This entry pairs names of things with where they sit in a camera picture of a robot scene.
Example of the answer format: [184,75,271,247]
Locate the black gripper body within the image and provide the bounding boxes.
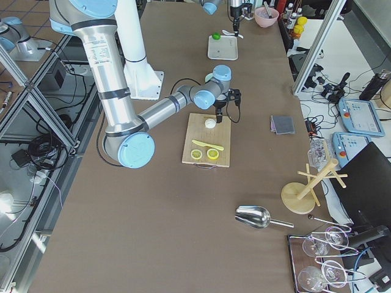
[213,89,241,115]
[229,4,253,20]

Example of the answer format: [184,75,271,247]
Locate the white steamed bun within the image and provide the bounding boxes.
[204,118,217,129]

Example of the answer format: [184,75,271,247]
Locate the white plastic spoon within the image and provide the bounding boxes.
[222,29,244,39]

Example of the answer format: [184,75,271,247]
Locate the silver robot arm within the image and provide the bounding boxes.
[49,1,241,168]
[198,0,253,38]

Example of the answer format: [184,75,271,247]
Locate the pink bowl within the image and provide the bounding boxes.
[254,7,280,28]

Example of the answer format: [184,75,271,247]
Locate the mint green bowl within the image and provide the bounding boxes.
[205,73,213,83]

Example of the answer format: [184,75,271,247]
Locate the green lime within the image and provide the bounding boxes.
[212,32,221,40]

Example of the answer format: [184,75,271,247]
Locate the wooden cutting board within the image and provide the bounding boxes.
[181,113,231,168]

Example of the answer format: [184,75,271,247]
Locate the cream rabbit tray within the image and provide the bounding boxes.
[207,35,238,60]

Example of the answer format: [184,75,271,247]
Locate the yellow plastic knife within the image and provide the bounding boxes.
[192,139,224,151]

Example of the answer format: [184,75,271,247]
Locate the lemon half upper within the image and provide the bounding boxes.
[206,148,219,160]

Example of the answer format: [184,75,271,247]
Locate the grey folded cloth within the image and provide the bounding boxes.
[270,115,296,134]

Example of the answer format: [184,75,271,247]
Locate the yellow toy fruits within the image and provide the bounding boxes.
[291,16,308,40]

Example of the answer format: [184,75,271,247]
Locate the clear plastic container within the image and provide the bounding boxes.
[307,139,332,170]

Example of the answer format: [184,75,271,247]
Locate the metal scoop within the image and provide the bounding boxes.
[235,205,294,229]

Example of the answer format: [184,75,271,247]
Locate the wooden mug tree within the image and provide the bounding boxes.
[281,159,348,214]

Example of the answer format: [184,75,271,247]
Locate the lower blue teach pendant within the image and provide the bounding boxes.
[332,132,371,167]

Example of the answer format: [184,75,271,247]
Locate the blue teach pendant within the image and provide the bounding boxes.
[338,98,386,137]
[332,132,371,167]

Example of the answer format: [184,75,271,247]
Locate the upper blue teach pendant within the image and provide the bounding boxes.
[338,98,386,137]

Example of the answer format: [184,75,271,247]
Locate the black water bottle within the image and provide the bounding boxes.
[359,69,390,101]

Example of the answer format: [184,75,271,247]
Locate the black monitor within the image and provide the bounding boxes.
[332,142,390,228]

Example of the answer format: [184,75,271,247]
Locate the wine glass rack tray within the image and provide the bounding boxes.
[287,226,366,292]

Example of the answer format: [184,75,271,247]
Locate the aluminium frame post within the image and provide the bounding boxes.
[292,0,346,96]

